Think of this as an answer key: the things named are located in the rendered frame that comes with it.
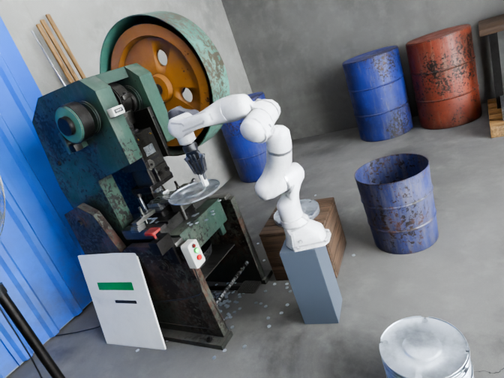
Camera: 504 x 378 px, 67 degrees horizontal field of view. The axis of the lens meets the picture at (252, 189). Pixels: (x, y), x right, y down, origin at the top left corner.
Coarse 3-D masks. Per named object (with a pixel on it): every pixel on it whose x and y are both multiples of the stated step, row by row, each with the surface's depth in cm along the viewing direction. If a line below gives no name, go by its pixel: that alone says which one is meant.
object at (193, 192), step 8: (192, 184) 216; (200, 184) 212; (208, 184) 208; (216, 184) 204; (176, 192) 212; (184, 192) 208; (192, 192) 203; (200, 192) 199; (208, 192) 197; (168, 200) 202; (176, 200) 200; (184, 200) 196; (192, 200) 193
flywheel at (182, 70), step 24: (144, 24) 207; (168, 24) 208; (120, 48) 222; (144, 48) 219; (168, 48) 211; (192, 48) 202; (168, 72) 219; (192, 72) 212; (168, 96) 223; (168, 144) 241
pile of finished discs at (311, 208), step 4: (300, 200) 248; (304, 200) 246; (308, 200) 244; (312, 200) 242; (304, 204) 241; (308, 204) 239; (312, 204) 237; (316, 204) 235; (304, 208) 234; (308, 208) 233; (312, 208) 231; (316, 208) 229; (276, 212) 244; (304, 212) 230; (308, 212) 228; (312, 212) 227; (316, 212) 227; (276, 216) 239; (308, 216) 223; (312, 216) 224; (276, 220) 232; (280, 224) 228
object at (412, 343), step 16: (400, 320) 148; (416, 320) 145; (432, 320) 143; (384, 336) 144; (400, 336) 141; (416, 336) 138; (432, 336) 136; (448, 336) 134; (384, 352) 137; (400, 352) 135; (416, 352) 132; (432, 352) 130; (448, 352) 128; (400, 368) 129; (416, 368) 127; (432, 368) 125; (448, 368) 123
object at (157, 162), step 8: (136, 128) 204; (144, 128) 207; (136, 136) 197; (144, 136) 201; (152, 136) 206; (144, 144) 200; (152, 144) 205; (144, 152) 200; (152, 152) 204; (160, 152) 210; (152, 160) 202; (160, 160) 209; (152, 168) 201; (160, 168) 204; (168, 168) 207; (136, 176) 206; (144, 176) 204; (152, 176) 203; (160, 176) 204; (144, 184) 207; (152, 184) 204
